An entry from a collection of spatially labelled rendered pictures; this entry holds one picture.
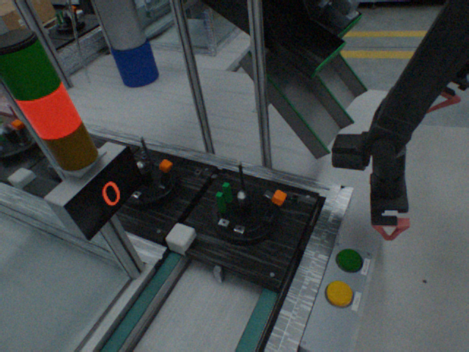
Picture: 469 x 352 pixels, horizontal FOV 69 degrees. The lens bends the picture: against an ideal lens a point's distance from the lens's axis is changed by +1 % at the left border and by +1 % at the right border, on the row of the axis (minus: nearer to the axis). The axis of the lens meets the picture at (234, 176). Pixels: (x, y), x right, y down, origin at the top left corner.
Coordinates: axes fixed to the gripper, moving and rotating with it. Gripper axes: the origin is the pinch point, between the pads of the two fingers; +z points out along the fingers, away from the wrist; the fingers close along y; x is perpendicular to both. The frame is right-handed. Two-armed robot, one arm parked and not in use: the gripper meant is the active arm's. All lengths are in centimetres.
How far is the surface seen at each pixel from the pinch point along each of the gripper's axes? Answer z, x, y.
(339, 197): -6.2, -9.5, -0.7
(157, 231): -13.4, -44.9, 15.6
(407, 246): 5.5, 3.9, 2.6
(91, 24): -30, -130, -99
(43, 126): -48, -37, 29
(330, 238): -6.8, -10.8, 10.9
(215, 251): -11.0, -31.4, 18.3
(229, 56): -7, -60, -88
